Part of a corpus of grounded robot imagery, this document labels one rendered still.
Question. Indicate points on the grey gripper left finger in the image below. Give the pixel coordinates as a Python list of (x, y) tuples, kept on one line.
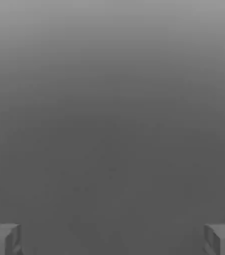
[(1, 239)]

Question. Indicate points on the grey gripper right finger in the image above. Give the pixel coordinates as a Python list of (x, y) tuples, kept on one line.
[(224, 240)]

